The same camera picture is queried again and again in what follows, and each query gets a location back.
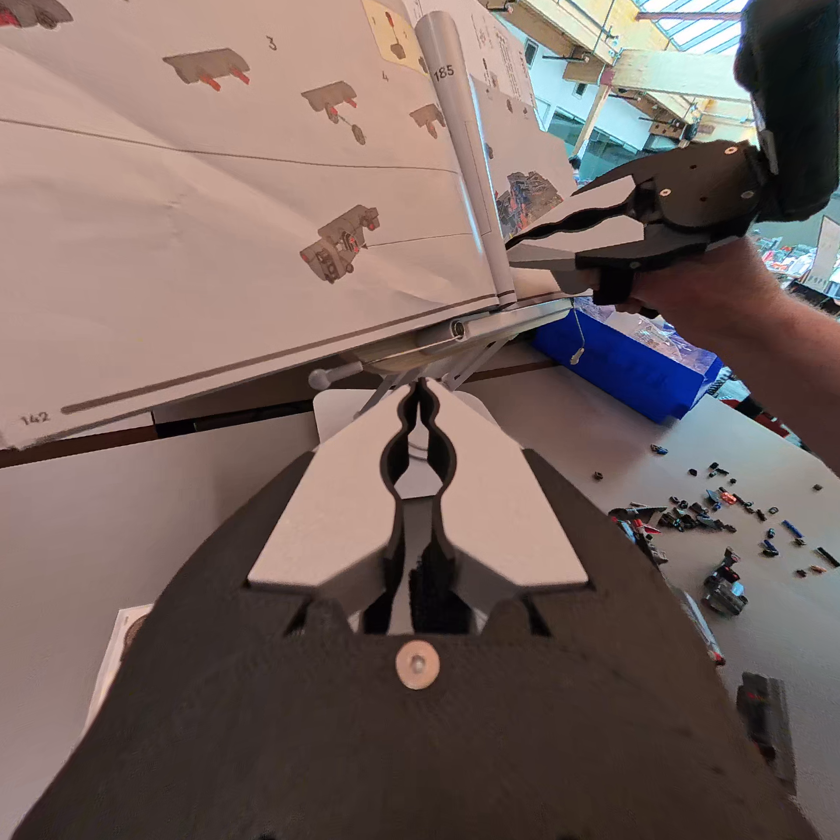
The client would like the person's right forearm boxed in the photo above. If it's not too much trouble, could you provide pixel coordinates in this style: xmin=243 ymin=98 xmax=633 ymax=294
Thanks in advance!
xmin=722 ymin=276 xmax=840 ymax=475

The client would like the small dark lego subassembly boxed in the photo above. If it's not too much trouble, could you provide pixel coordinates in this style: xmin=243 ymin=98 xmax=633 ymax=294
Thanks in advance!
xmin=702 ymin=548 xmax=750 ymax=616

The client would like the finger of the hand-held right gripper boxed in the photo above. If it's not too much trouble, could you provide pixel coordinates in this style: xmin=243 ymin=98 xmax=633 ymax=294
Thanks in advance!
xmin=507 ymin=218 xmax=652 ymax=296
xmin=507 ymin=171 xmax=642 ymax=247

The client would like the pile of small lego pieces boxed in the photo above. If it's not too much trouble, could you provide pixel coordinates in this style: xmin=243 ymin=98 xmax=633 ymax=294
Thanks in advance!
xmin=591 ymin=443 xmax=840 ymax=581

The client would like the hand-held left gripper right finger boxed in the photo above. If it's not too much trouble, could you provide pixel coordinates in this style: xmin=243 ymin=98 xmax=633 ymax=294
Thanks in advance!
xmin=420 ymin=379 xmax=589 ymax=634

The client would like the grey black lego car model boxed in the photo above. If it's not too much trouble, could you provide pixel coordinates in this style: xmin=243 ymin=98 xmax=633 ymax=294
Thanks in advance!
xmin=676 ymin=587 xmax=798 ymax=783

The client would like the white lego instruction booklet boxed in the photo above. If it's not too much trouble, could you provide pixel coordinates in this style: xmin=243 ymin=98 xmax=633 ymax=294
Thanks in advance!
xmin=0 ymin=0 xmax=572 ymax=454

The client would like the person's right hand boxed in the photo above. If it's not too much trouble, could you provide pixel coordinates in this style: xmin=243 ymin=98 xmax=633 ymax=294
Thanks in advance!
xmin=620 ymin=238 xmax=785 ymax=350

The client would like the blue plastic bin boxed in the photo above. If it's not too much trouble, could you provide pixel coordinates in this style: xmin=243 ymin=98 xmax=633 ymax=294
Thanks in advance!
xmin=532 ymin=307 xmax=724 ymax=425

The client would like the white metal stand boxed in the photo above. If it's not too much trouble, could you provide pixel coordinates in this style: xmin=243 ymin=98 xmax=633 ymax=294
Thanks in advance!
xmin=308 ymin=295 xmax=586 ymax=501

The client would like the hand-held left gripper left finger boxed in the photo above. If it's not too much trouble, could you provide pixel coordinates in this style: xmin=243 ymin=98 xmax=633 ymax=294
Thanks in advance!
xmin=246 ymin=382 xmax=421 ymax=634

